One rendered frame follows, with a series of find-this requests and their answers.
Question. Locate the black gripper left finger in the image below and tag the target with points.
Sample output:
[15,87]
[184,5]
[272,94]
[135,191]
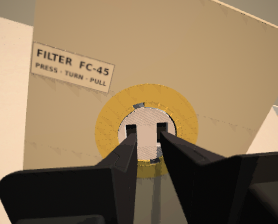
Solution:
[107,189]

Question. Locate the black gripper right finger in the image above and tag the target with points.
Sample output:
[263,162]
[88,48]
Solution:
[211,188]

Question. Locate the beige service panel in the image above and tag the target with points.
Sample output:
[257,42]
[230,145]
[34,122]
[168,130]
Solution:
[211,67]

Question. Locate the beige cylinder with two slots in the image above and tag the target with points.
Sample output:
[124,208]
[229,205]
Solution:
[147,123]

